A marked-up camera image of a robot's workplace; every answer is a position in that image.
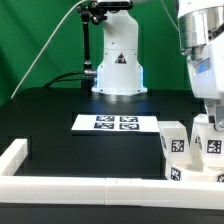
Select white cable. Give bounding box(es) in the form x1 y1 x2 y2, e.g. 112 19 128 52
10 0 88 100

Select white marker sheet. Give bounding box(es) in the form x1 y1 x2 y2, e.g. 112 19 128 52
71 114 159 133

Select black cables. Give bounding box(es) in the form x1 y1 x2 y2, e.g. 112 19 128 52
43 69 98 89

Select white front fence wall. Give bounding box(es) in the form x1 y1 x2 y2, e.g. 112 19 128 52
0 176 224 210

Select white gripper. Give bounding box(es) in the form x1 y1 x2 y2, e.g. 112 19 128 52
187 41 224 131

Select white fence wall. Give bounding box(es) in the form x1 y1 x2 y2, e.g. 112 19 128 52
0 139 28 176
0 176 224 210

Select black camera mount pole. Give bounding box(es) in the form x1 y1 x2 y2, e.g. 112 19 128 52
78 1 107 70

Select black camera on mount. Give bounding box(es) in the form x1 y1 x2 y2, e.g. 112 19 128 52
91 0 133 10

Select white left fence wall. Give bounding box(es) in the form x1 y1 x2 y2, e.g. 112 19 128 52
0 139 28 176

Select white round stool seat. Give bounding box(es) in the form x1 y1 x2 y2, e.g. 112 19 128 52
165 160 224 182

